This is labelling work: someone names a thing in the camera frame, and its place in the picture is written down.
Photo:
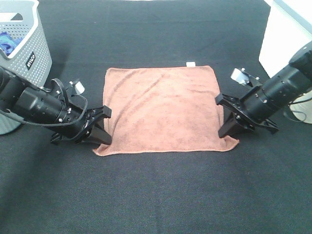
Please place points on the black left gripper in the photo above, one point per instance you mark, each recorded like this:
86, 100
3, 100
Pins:
79, 124

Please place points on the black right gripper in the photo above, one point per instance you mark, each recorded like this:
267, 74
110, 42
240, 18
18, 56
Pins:
250, 111

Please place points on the brown microfiber towel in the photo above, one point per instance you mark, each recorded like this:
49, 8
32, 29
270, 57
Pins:
156, 110

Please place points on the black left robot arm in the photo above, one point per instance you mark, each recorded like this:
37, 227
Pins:
43, 111

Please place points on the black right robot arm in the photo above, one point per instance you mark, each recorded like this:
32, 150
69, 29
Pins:
293, 80

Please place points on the grey perforated laundry basket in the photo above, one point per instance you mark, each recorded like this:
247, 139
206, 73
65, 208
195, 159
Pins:
27, 67

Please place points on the white plastic bin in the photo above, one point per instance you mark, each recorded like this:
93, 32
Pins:
288, 29

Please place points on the blue cloth in basket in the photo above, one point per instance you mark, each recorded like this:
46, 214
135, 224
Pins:
8, 44

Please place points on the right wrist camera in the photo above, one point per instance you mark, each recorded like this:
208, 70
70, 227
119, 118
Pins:
241, 77

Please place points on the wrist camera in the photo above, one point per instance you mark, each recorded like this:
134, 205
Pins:
77, 87
241, 77

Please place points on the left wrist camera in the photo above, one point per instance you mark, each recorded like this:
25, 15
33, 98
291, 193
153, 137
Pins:
77, 87

